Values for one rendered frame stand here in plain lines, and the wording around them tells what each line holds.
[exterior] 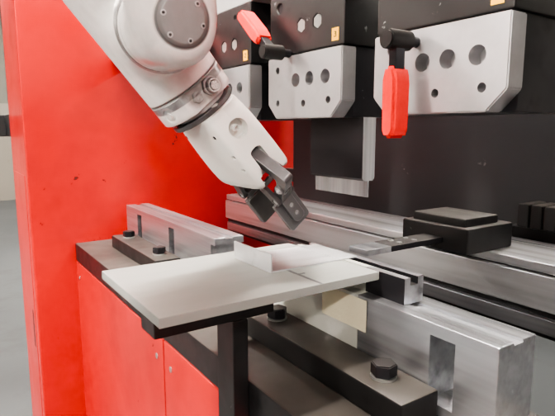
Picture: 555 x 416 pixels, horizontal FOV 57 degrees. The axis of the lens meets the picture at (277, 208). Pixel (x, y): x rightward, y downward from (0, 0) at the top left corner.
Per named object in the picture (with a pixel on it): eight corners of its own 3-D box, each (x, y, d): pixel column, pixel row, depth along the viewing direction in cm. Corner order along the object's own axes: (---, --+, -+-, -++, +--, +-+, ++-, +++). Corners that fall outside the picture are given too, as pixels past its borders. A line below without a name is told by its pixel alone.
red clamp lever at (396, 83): (375, 138, 47) (378, 29, 46) (405, 138, 49) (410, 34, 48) (390, 138, 46) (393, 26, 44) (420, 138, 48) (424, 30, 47)
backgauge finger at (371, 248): (329, 253, 73) (329, 219, 72) (446, 233, 87) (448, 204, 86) (391, 272, 63) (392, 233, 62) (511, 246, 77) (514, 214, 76)
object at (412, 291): (296, 265, 72) (296, 244, 71) (313, 262, 74) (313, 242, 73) (404, 305, 55) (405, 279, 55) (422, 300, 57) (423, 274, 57)
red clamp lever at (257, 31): (236, 6, 66) (268, 48, 61) (263, 10, 68) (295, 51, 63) (232, 19, 67) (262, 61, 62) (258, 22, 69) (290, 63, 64)
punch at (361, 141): (310, 190, 69) (310, 118, 67) (321, 189, 70) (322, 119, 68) (361, 197, 60) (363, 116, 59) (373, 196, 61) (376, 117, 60)
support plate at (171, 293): (101, 279, 58) (101, 271, 58) (288, 249, 73) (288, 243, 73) (158, 329, 44) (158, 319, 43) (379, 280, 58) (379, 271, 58)
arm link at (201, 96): (230, 54, 50) (248, 78, 52) (193, 63, 57) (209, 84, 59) (171, 107, 47) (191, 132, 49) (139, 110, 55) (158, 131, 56)
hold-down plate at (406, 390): (241, 331, 72) (241, 311, 72) (272, 323, 75) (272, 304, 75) (400, 435, 48) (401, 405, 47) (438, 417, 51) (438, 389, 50)
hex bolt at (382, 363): (364, 375, 53) (365, 360, 53) (383, 367, 55) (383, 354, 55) (383, 385, 51) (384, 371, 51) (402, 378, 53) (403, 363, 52)
